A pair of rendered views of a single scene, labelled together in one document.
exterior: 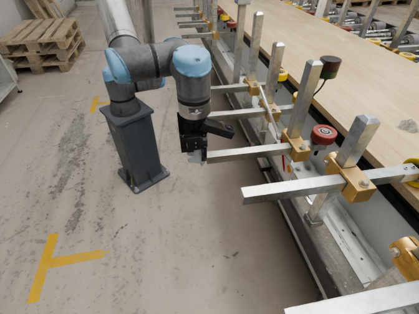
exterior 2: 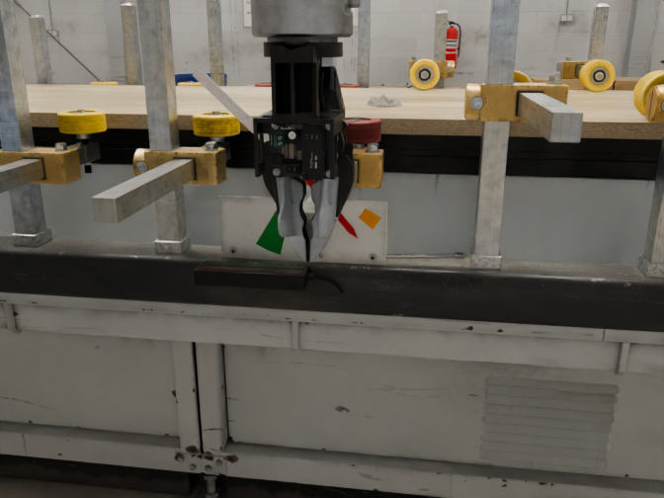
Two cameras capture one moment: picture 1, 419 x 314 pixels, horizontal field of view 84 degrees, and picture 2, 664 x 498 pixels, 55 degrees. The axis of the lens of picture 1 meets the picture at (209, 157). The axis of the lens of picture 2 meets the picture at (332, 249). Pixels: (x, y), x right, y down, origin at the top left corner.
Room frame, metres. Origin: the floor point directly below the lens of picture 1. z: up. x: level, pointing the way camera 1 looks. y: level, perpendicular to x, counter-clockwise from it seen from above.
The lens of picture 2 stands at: (0.36, 0.60, 1.03)
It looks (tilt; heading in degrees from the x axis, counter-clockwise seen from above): 18 degrees down; 288
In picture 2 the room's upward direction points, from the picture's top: straight up
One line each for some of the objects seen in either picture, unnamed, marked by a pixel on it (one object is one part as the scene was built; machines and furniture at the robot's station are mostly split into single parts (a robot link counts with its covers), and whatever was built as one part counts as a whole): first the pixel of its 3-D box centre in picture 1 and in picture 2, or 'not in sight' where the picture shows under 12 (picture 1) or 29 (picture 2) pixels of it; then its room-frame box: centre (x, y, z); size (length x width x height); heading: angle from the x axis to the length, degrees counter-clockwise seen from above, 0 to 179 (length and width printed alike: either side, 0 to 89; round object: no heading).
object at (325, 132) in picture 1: (320, 142); (356, 151); (0.65, -0.40, 0.85); 0.08 x 0.08 x 0.11
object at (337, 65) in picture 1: (329, 63); not in sight; (0.68, -0.35, 1.13); 0.06 x 0.06 x 0.02
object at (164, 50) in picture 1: (175, 58); not in sight; (0.67, 0.10, 1.14); 0.12 x 0.12 x 0.09; 23
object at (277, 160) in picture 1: (276, 154); (301, 230); (0.70, -0.27, 0.75); 0.26 x 0.01 x 0.10; 10
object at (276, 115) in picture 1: (269, 109); (180, 165); (0.90, -0.26, 0.84); 0.13 x 0.06 x 0.05; 10
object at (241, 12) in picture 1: (238, 48); not in sight; (1.42, -0.17, 0.93); 0.05 x 0.04 x 0.45; 10
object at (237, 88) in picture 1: (240, 88); (20, 174); (1.11, -0.16, 0.83); 0.43 x 0.03 x 0.04; 100
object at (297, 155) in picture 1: (294, 144); (338, 166); (0.65, -0.31, 0.85); 0.13 x 0.06 x 0.05; 10
